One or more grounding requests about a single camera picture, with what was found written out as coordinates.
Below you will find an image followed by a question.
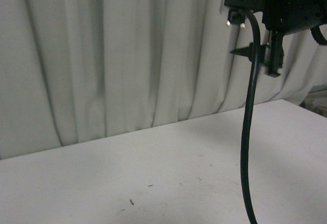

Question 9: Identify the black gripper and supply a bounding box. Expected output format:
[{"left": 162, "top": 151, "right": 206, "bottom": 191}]
[{"left": 230, "top": 31, "right": 284, "bottom": 77}]

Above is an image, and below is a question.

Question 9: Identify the white curtain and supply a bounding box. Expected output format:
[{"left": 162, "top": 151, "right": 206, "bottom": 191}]
[{"left": 0, "top": 0, "right": 327, "bottom": 160}]

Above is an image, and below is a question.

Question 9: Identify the black cable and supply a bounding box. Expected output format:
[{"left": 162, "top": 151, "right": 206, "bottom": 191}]
[{"left": 240, "top": 10, "right": 262, "bottom": 224}]

